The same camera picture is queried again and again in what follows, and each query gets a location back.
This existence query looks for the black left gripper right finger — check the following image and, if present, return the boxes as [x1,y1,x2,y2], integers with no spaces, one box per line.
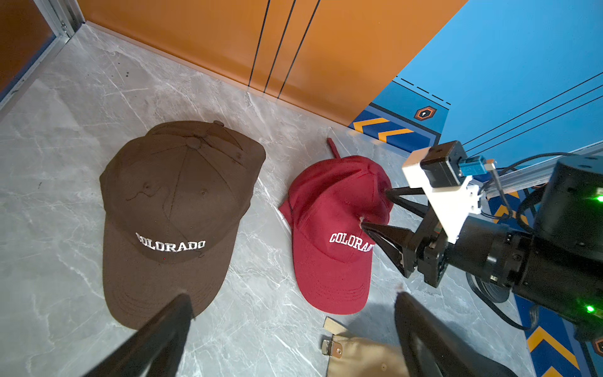
[395,292,515,376]

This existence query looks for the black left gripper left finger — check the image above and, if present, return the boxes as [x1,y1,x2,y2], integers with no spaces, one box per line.
[86,294,193,376]

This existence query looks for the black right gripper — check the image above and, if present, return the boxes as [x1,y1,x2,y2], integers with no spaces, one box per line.
[361,187,532,287]

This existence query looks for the maroon cap front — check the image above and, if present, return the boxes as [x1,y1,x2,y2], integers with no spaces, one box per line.
[280,156,393,315]

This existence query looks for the maroon cap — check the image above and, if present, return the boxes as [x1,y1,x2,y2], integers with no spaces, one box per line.
[327,138,341,160]
[280,156,393,315]

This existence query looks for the beige cap front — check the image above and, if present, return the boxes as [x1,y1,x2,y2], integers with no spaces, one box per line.
[321,317,410,377]

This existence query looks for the brown cap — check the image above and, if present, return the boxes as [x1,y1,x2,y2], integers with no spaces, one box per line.
[100,135,266,330]
[146,120,245,144]

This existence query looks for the maroon cap back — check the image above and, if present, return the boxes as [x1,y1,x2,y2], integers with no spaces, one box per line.
[327,138,341,160]

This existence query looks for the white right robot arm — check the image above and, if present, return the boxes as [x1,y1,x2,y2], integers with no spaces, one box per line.
[361,155,602,342]

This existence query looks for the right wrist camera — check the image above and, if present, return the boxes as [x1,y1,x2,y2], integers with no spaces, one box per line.
[402,141,495,243]

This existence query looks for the aluminium corner post right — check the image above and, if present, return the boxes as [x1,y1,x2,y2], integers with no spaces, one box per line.
[499,141,602,194]

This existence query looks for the aluminium corner post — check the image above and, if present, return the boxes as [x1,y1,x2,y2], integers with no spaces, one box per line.
[34,0,86,39]
[499,141,602,194]

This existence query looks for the aluminium corner post left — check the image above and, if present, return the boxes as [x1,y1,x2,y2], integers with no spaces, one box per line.
[34,0,86,39]

